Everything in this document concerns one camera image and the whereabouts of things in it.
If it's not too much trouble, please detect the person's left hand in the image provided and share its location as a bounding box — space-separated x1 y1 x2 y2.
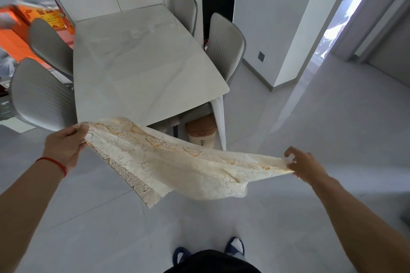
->
42 123 90 173

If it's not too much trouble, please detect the person's right hand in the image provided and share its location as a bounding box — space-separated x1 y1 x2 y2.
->
284 146 329 187

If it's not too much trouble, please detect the beige lace tablecloth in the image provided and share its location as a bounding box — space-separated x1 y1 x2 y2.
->
73 117 295 209

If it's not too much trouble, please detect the person's right forearm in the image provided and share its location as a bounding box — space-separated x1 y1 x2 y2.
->
312 176 410 273

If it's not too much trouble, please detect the person's left forearm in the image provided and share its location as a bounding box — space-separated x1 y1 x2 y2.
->
0 159 66 273

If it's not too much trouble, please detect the person's black top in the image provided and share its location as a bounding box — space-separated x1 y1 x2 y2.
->
163 249 262 273

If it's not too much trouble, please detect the grey upholstered chair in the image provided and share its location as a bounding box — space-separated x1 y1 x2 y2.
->
9 58 78 132
170 0 198 37
147 12 246 137
28 18 74 80

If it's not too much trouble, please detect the clear plastic bag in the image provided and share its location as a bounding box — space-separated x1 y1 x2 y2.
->
0 55 17 78

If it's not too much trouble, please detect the white table leg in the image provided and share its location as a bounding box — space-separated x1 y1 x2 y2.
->
211 96 227 151

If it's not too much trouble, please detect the pink box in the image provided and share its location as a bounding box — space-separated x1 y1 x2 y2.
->
56 28 76 49

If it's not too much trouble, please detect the beige brown rice cooker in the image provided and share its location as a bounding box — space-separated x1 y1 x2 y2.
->
184 114 216 150

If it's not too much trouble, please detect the orange paper bag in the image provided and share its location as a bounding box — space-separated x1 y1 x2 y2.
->
0 6 42 62

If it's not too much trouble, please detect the plain grey door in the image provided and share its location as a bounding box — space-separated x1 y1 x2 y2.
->
366 17 410 88

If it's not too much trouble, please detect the grey door silver lock plate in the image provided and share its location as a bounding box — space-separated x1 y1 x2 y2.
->
331 0 410 62

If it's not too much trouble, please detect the red string bracelet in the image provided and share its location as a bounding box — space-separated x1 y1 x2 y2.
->
35 157 68 178

